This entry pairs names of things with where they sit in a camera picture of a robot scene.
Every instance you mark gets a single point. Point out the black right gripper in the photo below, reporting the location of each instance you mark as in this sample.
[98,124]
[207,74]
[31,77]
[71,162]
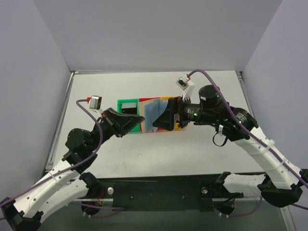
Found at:
[178,113]

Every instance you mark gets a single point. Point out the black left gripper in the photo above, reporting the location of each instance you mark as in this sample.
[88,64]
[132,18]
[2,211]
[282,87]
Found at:
[112,124]

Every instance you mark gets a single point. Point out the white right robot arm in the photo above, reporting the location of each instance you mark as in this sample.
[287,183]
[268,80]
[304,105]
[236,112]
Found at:
[280,184]

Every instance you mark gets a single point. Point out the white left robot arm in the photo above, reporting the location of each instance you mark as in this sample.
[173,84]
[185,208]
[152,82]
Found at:
[68,180]

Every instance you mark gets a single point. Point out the cards in green bin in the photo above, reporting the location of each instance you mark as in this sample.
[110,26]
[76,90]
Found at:
[129,108]

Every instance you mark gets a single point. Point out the yellow plastic bin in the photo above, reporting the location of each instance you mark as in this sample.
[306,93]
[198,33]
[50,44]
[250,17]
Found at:
[172,117]

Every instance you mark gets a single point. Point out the green plastic bin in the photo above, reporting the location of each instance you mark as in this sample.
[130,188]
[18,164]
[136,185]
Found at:
[120,101]

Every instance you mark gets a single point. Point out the red plastic bin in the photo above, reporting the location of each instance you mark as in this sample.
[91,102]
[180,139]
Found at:
[146,98]

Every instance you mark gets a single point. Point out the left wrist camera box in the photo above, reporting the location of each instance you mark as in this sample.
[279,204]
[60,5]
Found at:
[94,103]

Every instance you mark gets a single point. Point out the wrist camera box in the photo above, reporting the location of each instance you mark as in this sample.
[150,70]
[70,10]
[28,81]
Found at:
[94,103]
[187,86]

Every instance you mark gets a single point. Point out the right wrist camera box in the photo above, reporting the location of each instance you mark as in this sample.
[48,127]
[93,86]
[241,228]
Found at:
[187,86]

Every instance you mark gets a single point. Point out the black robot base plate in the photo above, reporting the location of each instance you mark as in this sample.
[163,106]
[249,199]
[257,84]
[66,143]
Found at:
[161,193]

